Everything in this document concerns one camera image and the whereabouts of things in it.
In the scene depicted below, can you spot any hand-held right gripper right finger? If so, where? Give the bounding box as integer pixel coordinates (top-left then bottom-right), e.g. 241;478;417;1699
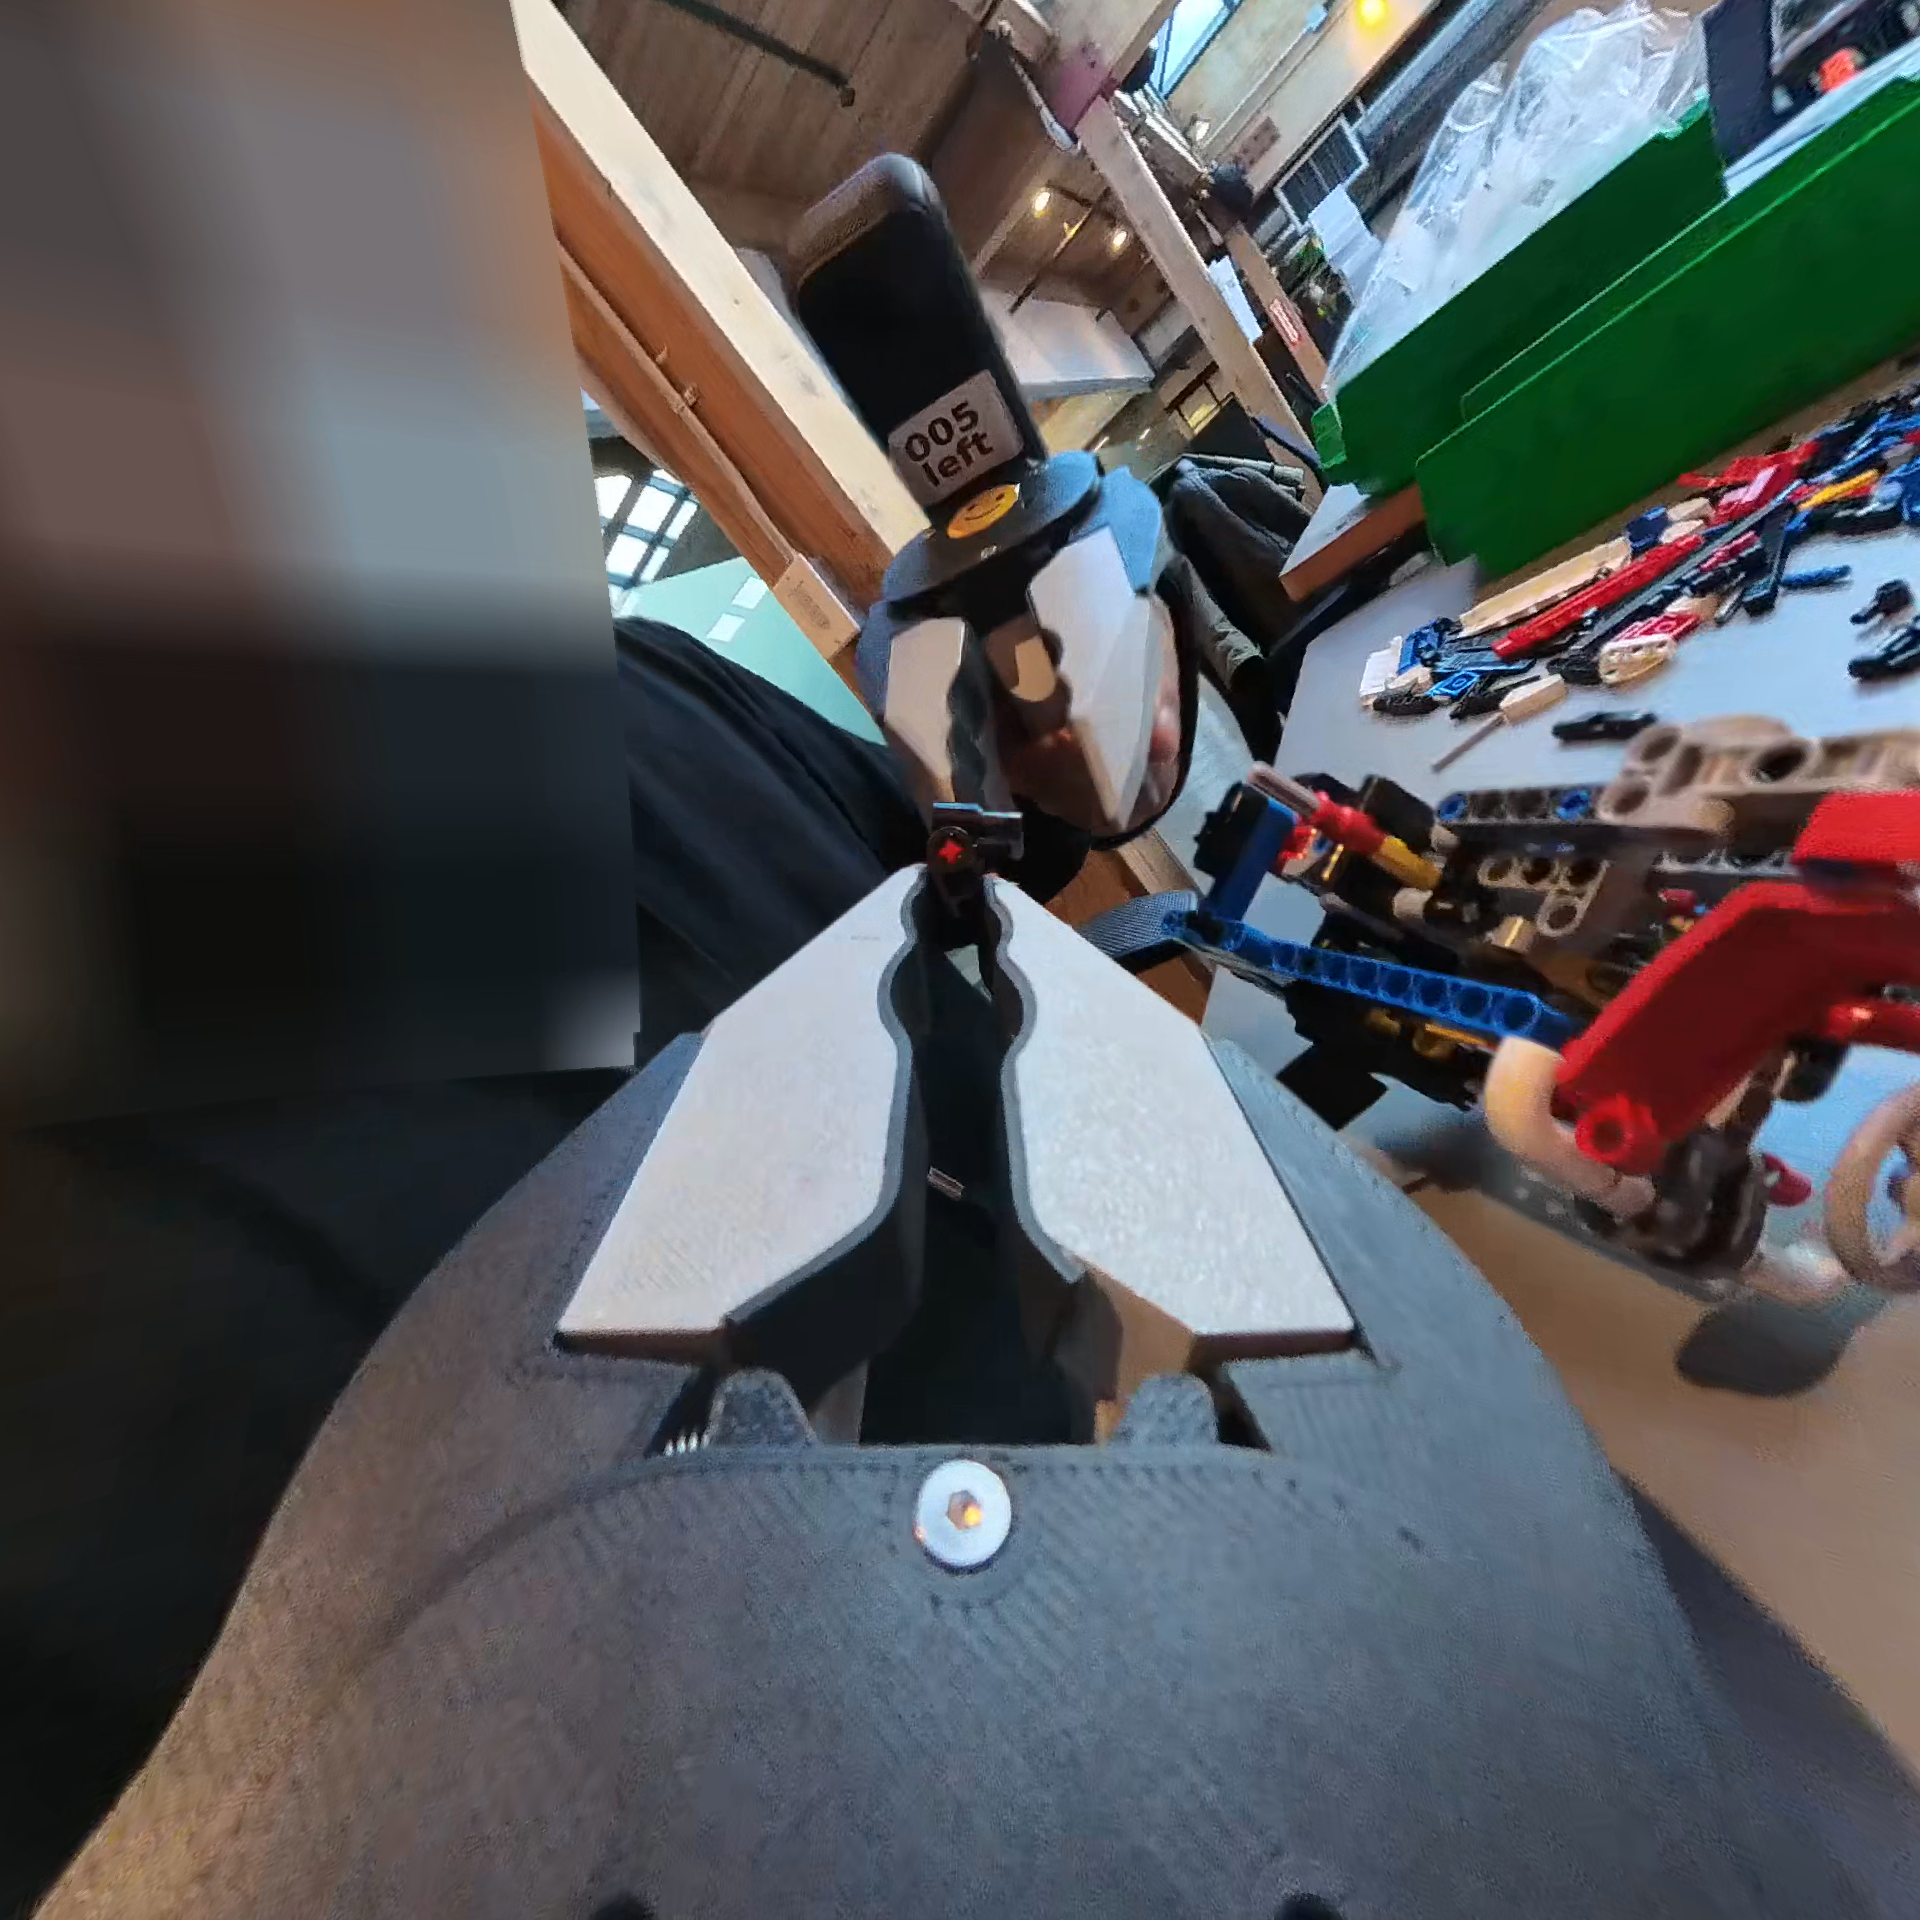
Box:
978;877;1363;1375

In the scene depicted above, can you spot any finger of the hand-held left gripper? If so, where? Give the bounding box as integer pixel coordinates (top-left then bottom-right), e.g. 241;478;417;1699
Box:
1026;525;1169;837
883;615;981;823

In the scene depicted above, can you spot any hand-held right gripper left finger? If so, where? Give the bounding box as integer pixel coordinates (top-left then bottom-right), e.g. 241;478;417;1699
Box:
551;863;929;1370

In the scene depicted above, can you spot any small black brick piece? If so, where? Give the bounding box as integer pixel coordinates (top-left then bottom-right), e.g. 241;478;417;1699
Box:
929;802;1030;963

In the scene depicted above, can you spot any toy brick car model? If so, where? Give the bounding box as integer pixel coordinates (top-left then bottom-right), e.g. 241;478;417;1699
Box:
1200;717;1920;1308

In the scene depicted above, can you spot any dark jacket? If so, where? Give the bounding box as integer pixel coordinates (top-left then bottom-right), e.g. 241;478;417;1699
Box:
1161;450;1328;758

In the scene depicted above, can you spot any wood-edged table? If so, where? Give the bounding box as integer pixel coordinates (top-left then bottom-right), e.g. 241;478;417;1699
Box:
1278;481;1431;605

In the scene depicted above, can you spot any pile of loose toy bricks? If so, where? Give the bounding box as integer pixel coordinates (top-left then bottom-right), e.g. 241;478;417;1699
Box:
1359;382;1920;751

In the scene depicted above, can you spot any clear plastic bag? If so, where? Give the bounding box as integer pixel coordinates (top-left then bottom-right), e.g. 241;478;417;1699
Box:
1335;0;1713;362

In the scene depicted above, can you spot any dark box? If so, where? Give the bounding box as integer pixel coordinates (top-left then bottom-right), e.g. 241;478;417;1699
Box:
1709;0;1920;170

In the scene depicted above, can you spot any wooden post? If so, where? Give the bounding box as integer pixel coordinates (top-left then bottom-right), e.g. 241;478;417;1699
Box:
511;0;903;684

